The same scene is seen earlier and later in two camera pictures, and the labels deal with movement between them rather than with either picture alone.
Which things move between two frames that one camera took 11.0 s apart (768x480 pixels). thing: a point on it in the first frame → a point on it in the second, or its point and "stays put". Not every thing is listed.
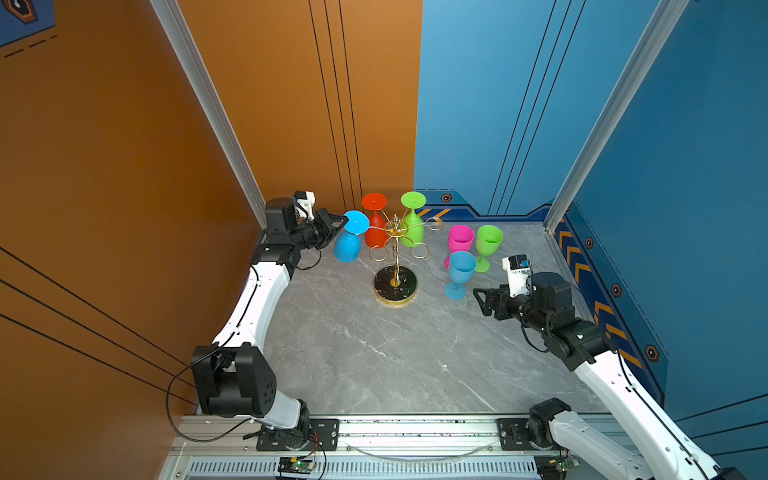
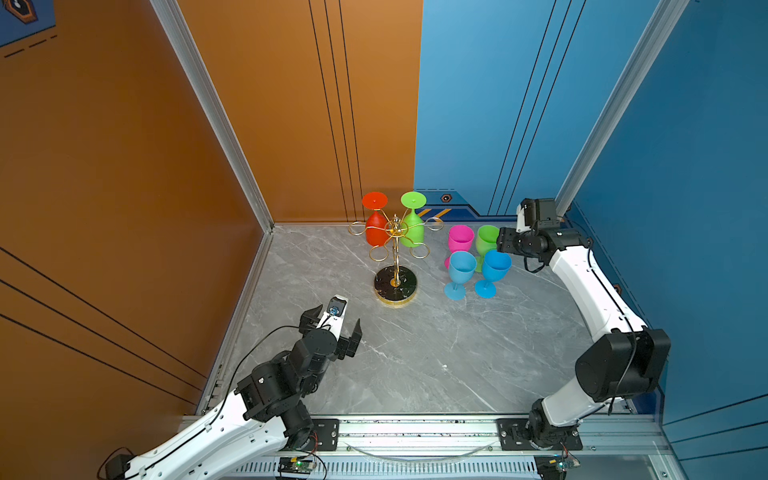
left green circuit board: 296,465 stays put
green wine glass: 488,243 stays put
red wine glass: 377,234 stays put
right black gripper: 501,295 → 504,242
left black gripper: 322,222 → 355,340
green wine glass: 413,229 stays put
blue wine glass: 347,243 → 496,265
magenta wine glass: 460,239 stays put
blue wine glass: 462,265 stays put
